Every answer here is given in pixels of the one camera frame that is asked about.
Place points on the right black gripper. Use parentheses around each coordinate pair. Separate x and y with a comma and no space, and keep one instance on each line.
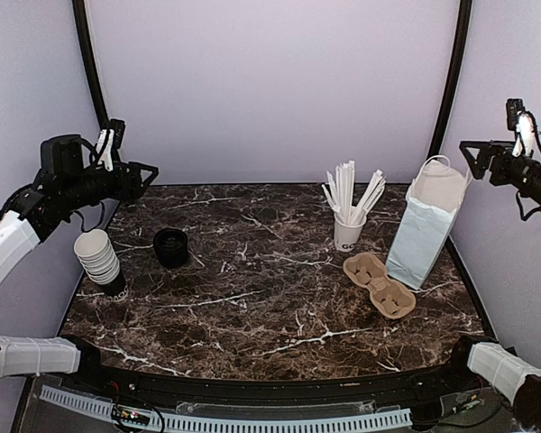
(500,149)

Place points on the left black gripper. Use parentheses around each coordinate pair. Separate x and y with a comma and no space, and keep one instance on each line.
(123,192)

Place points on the white paper bag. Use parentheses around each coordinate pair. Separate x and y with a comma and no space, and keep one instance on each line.
(433,199)

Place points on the stack of paper cups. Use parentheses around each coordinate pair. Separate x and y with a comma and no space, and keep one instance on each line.
(97,256)

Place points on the stack of black lids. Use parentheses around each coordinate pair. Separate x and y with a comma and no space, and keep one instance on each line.
(171,247)

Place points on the brown cardboard cup carrier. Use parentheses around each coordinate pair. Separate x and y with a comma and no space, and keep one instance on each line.
(390,297)

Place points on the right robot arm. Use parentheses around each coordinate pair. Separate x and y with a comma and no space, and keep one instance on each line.
(518,381)

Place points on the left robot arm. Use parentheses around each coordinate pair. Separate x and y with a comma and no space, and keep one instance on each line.
(27,219)

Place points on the white cup holding straws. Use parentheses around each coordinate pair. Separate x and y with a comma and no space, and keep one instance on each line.
(346,236)

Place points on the green circuit board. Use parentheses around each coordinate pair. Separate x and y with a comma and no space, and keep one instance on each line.
(129,416)

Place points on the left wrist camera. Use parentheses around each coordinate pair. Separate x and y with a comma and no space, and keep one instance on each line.
(108,144)

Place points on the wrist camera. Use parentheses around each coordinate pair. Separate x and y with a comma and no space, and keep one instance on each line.
(523,124)
(108,144)

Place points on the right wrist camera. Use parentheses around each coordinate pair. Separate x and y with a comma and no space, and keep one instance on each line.
(523,124)

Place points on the left black frame post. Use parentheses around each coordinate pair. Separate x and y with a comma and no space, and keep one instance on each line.
(89,62)

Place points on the black front table rail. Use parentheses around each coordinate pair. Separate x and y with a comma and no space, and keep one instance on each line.
(407,388)

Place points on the white slotted cable duct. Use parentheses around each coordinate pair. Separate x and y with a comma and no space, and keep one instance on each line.
(203,417)

